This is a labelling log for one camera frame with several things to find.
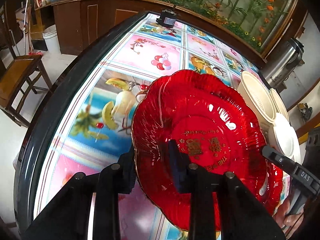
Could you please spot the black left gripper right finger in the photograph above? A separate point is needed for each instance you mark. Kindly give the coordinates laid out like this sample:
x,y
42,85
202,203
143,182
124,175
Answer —
x,y
190,178

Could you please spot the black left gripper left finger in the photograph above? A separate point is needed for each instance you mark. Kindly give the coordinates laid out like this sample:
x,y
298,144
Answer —
x,y
118,178

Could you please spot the large red glass plate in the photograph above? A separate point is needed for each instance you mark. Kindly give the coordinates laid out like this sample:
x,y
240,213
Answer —
x,y
213,126

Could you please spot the large beige bowl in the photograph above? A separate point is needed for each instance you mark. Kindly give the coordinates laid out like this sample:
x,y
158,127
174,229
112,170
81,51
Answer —
x,y
258,99

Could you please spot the person's right hand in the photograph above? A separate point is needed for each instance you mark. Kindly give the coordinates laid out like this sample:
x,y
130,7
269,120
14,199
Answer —
x,y
288,224

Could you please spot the colourful fruit pattern tablecloth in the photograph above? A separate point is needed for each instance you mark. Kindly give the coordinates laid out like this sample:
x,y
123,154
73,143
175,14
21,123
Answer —
x,y
96,127

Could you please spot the small beige bowl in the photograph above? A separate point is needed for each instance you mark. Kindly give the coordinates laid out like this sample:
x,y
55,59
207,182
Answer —
x,y
279,105

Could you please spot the stainless steel kettle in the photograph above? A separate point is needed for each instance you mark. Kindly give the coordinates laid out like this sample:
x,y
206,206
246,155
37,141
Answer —
x,y
285,60

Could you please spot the wooden chair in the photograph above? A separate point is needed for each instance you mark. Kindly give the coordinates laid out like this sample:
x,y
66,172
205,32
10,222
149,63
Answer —
x,y
24,74

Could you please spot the white plastic bucket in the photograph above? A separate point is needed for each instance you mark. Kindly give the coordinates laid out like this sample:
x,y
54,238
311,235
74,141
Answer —
x,y
51,39

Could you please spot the dark wooden counter cabinet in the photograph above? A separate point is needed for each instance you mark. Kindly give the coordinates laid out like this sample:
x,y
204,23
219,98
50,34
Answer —
x,y
81,22

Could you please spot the small black box device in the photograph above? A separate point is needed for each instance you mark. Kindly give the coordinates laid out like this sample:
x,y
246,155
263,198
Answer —
x,y
167,17

